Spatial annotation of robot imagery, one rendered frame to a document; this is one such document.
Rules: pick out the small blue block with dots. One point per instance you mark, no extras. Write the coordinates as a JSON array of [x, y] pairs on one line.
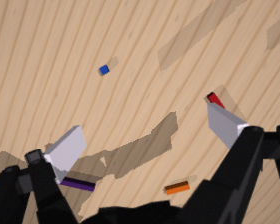
[[104, 69]]

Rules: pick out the purple rod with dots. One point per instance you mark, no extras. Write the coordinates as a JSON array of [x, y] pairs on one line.
[[75, 183]]

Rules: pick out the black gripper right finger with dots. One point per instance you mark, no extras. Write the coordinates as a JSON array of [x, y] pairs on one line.
[[224, 198]]

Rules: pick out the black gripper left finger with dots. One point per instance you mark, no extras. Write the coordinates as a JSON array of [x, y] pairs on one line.
[[46, 171]]

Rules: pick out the orange rod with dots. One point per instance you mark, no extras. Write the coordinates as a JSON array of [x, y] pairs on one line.
[[178, 187]]

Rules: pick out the red rod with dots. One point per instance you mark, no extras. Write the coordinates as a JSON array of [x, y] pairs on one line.
[[213, 98]]

